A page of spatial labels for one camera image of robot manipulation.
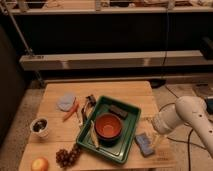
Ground yellow red apple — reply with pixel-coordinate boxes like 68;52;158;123
31;157;49;171

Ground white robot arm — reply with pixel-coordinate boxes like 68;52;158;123
152;96;213;158

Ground red bowl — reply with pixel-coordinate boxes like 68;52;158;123
95;113;122;139

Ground dark rectangular block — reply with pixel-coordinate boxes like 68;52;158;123
109;105;128;118

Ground orange carrot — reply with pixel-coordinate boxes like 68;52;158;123
63;102;79;122

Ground grey metal shelf rack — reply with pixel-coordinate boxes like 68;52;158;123
0;0;213;78

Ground green plastic tray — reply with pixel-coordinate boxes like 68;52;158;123
75;95;142;165

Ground blue sponge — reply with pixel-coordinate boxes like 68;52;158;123
135;133;155;157

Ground white cup with dark contents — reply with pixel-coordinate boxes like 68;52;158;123
30;117;49;138

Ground bunch of dark grapes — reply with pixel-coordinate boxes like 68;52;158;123
56;144;81;168

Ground dark device on floor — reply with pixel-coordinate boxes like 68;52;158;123
194;83;213;116

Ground black floor cables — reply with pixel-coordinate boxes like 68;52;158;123
158;84;213;167

